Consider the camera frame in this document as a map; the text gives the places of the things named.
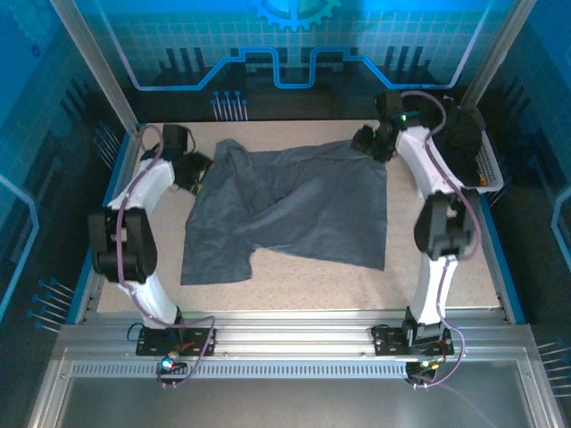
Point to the grey t-shirt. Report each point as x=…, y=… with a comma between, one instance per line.
x=312, y=205

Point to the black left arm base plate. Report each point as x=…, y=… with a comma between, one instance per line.
x=156, y=344

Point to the pile of black clothes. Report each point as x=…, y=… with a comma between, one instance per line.
x=464, y=138

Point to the grey metal sheet shelf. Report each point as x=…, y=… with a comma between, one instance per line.
x=290, y=401

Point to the aluminium frame post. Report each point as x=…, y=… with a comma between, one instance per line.
x=497, y=53
x=96, y=67

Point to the white plastic basket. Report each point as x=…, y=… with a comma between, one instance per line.
x=490, y=165

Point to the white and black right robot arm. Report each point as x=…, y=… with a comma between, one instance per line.
x=426, y=294

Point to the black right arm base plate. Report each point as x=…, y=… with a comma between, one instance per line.
x=390, y=341

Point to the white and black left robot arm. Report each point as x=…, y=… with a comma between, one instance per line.
x=147, y=183

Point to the aluminium table rail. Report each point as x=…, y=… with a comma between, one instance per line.
x=290, y=332

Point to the small board with lit LEDs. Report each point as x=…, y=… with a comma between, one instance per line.
x=424, y=367
x=171, y=363

